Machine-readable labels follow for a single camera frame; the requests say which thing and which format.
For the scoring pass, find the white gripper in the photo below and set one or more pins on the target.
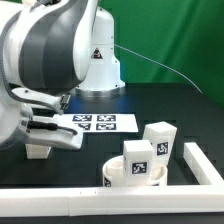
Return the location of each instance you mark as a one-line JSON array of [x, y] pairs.
[[49, 131]]

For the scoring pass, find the white round stool seat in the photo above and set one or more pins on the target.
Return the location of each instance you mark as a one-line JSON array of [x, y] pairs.
[[118, 172]]

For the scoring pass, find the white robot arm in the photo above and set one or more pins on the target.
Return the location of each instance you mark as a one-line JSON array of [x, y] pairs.
[[51, 48]]

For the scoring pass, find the white marker sheet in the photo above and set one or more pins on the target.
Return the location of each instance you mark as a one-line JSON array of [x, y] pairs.
[[93, 123]]

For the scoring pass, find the white L-shaped fence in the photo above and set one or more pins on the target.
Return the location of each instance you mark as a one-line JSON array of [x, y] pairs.
[[206, 196]]

